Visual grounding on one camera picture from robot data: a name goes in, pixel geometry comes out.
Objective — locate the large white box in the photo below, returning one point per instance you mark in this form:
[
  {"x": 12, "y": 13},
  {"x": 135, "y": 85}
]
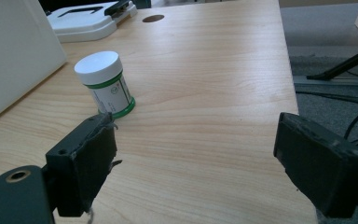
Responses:
[{"x": 12, "y": 53}]

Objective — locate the black stand leg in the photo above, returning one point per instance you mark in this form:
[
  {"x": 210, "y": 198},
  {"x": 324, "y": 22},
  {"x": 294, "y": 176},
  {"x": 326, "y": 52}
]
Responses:
[{"x": 345, "y": 65}]

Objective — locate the white flat device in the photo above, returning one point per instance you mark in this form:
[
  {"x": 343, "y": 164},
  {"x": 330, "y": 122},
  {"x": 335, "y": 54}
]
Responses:
[{"x": 87, "y": 23}]

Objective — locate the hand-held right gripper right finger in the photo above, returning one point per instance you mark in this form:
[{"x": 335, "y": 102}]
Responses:
[{"x": 318, "y": 168}]

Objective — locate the white jar with green label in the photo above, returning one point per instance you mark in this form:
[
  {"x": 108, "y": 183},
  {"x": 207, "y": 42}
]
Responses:
[{"x": 107, "y": 85}]

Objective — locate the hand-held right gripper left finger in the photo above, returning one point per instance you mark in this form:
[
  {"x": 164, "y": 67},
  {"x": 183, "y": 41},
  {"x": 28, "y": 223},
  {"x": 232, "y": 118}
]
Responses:
[{"x": 80, "y": 165}]

